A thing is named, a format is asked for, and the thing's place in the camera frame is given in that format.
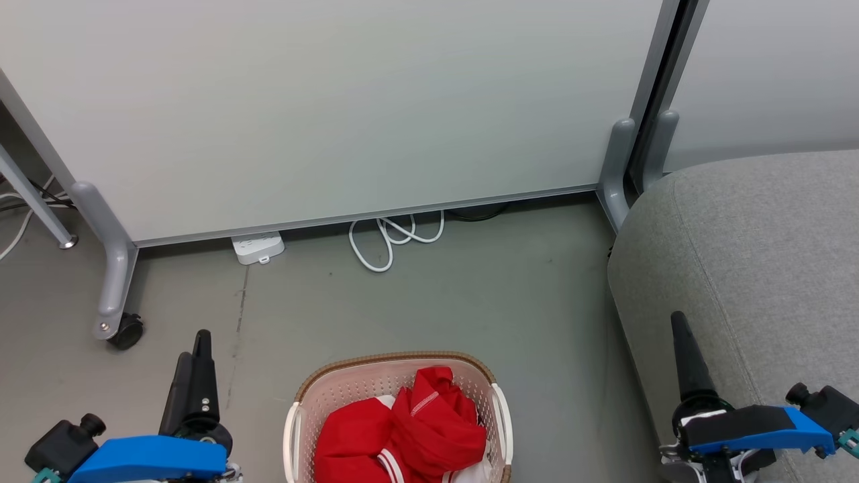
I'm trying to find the white coiled power cable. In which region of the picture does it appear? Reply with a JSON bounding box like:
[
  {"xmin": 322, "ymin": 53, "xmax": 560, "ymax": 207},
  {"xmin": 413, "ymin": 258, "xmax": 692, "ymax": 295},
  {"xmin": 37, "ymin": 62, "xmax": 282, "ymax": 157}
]
[{"xmin": 348, "ymin": 210, "xmax": 446, "ymax": 273}]

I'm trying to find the grey partition leg with caster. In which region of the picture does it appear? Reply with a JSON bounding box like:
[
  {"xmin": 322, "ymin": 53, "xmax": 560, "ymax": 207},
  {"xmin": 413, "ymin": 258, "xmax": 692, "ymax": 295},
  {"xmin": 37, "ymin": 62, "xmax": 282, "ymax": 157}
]
[{"xmin": 70, "ymin": 181, "xmax": 139, "ymax": 341}]

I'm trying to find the large white partition panel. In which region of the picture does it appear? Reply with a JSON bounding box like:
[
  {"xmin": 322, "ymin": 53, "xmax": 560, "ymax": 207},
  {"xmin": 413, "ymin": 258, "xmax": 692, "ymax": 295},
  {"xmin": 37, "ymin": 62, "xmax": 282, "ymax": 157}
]
[{"xmin": 0, "ymin": 0, "xmax": 685, "ymax": 248}]

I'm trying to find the grey fabric sofa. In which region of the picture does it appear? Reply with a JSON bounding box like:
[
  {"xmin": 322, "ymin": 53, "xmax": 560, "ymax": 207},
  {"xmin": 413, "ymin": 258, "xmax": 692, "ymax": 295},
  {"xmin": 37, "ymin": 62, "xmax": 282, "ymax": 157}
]
[{"xmin": 607, "ymin": 150, "xmax": 859, "ymax": 483}]

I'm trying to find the black cable under partition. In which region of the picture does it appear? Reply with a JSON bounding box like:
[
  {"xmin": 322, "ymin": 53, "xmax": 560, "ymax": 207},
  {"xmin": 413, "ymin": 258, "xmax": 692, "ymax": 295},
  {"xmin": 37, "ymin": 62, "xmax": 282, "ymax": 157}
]
[{"xmin": 446, "ymin": 201, "xmax": 511, "ymax": 222}]

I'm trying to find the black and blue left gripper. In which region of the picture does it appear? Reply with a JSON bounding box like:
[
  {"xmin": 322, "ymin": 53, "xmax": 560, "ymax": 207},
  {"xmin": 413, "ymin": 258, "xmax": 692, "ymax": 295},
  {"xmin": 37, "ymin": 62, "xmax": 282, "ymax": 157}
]
[{"xmin": 26, "ymin": 329, "xmax": 242, "ymax": 483}]

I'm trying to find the black floor cable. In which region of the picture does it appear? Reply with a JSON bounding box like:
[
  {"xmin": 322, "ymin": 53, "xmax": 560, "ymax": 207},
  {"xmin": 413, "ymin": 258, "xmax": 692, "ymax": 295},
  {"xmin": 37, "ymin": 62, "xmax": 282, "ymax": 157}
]
[{"xmin": 0, "ymin": 178, "xmax": 73, "ymax": 213}]

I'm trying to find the small white partition panel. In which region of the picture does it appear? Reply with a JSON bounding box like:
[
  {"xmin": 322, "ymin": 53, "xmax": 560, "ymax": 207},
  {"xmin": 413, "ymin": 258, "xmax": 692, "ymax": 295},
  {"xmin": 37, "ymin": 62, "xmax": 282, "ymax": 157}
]
[{"xmin": 664, "ymin": 0, "xmax": 859, "ymax": 172}]

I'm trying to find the grey metal table leg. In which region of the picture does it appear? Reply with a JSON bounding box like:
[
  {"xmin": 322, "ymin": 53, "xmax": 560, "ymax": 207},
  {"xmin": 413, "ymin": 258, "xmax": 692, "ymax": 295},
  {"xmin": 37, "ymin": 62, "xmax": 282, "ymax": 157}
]
[{"xmin": 0, "ymin": 144, "xmax": 79, "ymax": 250}]

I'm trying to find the white floor cable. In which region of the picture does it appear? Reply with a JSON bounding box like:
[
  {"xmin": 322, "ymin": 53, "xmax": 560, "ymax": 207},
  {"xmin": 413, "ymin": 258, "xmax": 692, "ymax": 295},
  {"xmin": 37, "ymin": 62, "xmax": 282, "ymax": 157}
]
[{"xmin": 0, "ymin": 176, "xmax": 56, "ymax": 262}]

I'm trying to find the cream perforated laundry basket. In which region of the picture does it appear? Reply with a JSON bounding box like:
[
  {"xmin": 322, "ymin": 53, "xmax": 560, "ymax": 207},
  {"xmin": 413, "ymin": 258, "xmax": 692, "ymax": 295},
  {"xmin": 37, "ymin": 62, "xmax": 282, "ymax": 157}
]
[{"xmin": 283, "ymin": 351, "xmax": 514, "ymax": 483}]

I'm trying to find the grey curved partition leg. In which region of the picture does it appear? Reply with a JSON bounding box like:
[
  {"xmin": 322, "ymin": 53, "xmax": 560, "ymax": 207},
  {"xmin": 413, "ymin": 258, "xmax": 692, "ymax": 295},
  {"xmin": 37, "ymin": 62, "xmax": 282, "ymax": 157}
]
[
  {"xmin": 597, "ymin": 119, "xmax": 637, "ymax": 233},
  {"xmin": 641, "ymin": 109, "xmax": 680, "ymax": 193}
]

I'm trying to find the black caster wheel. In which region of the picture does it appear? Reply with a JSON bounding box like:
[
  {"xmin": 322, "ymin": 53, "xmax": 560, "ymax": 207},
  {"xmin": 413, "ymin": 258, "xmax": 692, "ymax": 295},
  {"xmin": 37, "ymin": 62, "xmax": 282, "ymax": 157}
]
[{"xmin": 107, "ymin": 313, "xmax": 144, "ymax": 351}]

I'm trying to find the white power strip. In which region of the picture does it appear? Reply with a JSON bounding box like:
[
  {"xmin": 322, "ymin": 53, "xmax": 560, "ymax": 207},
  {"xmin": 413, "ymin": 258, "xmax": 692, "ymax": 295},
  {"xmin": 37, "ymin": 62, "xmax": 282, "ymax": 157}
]
[{"xmin": 231, "ymin": 231, "xmax": 285, "ymax": 266}]

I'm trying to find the red and white garment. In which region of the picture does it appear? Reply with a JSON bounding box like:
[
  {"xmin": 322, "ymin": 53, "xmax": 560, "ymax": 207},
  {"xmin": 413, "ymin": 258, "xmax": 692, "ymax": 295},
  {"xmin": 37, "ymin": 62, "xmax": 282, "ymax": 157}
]
[{"xmin": 313, "ymin": 366, "xmax": 494, "ymax": 483}]

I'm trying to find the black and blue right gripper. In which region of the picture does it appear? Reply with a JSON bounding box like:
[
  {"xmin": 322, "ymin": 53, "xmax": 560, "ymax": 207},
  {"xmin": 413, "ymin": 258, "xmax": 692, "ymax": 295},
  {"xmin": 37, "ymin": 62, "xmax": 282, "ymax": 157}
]
[{"xmin": 661, "ymin": 311, "xmax": 859, "ymax": 483}]

